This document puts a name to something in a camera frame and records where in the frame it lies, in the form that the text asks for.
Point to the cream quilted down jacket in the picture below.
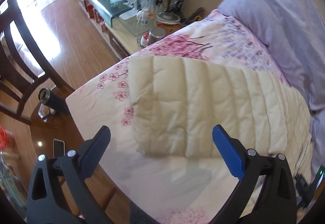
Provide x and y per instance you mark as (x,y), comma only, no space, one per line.
(177,101)

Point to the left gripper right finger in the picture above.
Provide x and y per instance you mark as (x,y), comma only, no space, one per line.
(276,202)

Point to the smartphone on round table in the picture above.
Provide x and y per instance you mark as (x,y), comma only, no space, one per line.
(59,148)

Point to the pink floral bed sheet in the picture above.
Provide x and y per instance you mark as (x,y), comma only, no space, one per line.
(171,188)

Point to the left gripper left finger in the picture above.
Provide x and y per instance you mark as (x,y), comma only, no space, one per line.
(63,178)

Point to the lavender duvet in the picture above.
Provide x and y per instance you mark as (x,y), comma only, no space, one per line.
(293,33)

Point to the dark wooden chair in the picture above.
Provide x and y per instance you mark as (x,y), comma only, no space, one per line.
(16,71)

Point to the glass top tv cabinet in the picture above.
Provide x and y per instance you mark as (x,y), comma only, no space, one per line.
(123,36)

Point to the black steel thermos flask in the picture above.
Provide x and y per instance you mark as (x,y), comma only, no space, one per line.
(51,100)

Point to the white plastic bottle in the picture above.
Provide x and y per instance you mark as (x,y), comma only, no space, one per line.
(144,16)

